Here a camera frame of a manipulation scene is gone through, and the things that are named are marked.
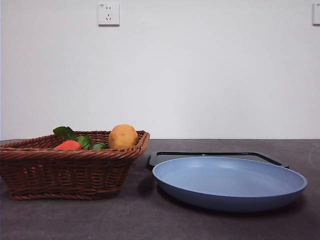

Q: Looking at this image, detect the black rectangular tray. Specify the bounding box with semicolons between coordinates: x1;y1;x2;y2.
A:
145;150;291;171

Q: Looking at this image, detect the small green vegetable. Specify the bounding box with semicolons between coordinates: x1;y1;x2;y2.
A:
91;142;110;151

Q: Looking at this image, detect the brown wicker basket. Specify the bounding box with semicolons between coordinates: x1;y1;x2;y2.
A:
0;129;151;201

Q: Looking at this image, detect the blue round plate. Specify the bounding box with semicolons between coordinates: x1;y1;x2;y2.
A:
152;156;308;213

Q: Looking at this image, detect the orange carrot with green leaves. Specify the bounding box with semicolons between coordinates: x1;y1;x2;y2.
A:
52;126;94;151

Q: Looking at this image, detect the yellow-brown potato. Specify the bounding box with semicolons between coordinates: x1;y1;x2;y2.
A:
107;124;139;150

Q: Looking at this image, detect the white wall socket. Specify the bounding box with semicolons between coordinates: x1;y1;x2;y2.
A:
312;2;320;27
97;1;121;27

